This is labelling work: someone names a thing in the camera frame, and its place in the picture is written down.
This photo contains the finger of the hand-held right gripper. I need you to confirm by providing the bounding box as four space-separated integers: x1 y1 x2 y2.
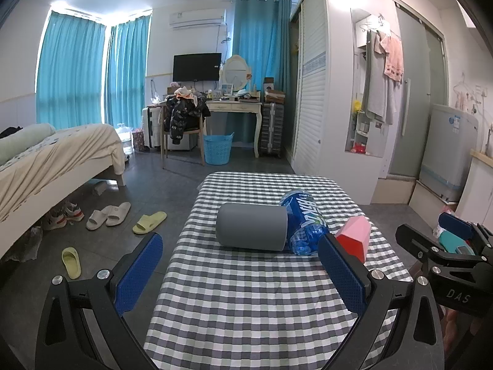
438 212 493 257
395 224 493 268

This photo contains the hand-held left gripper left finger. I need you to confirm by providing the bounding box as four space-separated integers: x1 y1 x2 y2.
35 231 164 370

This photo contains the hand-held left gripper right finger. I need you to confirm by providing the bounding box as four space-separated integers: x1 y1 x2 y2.
318 234 448 370

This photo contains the grey cup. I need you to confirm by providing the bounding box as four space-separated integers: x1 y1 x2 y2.
216 202 289 253

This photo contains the pink faceted cup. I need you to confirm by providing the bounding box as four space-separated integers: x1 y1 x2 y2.
334 216 372 265

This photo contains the person's right hand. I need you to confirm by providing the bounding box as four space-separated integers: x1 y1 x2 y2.
441 308 476 355

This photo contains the teal packet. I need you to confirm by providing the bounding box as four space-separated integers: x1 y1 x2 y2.
439 230 476 256

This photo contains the white side counter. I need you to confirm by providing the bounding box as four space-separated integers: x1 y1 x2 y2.
455 150 493 225

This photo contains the yellow-green slipper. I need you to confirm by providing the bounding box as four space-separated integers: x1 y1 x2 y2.
61 247 83 280
132 212 168 235

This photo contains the white slipper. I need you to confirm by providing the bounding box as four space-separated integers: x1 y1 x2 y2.
85 204 115 231
106 201 132 228

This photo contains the blue water bottle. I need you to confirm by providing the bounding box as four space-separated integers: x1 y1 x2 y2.
279 190 331 256

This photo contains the white washing machine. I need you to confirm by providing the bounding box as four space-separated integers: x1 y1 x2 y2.
418 103 480 204

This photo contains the white sneakers pair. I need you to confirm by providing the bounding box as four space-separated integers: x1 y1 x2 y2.
42 201 85 232

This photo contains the grey checkered tablecloth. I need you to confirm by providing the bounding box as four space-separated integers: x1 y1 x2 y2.
143 172 414 370

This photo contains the white bed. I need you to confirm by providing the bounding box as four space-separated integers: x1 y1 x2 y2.
0 123 128 261

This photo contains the clear water jug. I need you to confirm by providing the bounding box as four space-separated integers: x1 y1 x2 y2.
115 122 135 155

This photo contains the frosted glass sliding door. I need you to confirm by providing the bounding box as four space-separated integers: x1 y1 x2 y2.
386 0 450 180

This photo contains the beige bedsheet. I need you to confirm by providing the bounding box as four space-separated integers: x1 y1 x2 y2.
0 124 124 222

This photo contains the white suitcase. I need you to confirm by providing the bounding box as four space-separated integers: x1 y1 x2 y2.
142 106 165 150

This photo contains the blue laundry basket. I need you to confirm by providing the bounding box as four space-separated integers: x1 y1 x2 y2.
203 133 235 166

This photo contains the wooden chair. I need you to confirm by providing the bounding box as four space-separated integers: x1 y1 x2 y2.
161 100 207 169

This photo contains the dark suitcase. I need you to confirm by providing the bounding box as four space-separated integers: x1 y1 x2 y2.
258 102 286 159

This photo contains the grey towel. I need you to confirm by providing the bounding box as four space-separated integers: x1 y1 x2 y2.
364 30 398 125

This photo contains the black jacket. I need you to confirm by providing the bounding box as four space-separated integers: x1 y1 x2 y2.
163 96 211 142

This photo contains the green rolled blanket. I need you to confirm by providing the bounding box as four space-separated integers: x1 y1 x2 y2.
0 123 57 166

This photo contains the pink towel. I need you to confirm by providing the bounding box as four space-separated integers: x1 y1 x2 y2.
384 32 405 83

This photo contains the white wardrobe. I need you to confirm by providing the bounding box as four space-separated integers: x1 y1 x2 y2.
289 0 390 206

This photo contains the cream dressing table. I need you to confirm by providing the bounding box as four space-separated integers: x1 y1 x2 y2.
205 97 263 159

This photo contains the teal curtain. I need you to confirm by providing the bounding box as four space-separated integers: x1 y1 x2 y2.
103 17 151 128
231 0 293 144
36 10 107 130

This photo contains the black television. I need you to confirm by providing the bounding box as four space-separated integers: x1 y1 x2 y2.
173 53 223 83

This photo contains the white oval mirror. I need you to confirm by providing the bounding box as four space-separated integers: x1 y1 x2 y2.
219 54 253 96

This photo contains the white air conditioner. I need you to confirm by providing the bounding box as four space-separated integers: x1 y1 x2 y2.
169 8 227 30

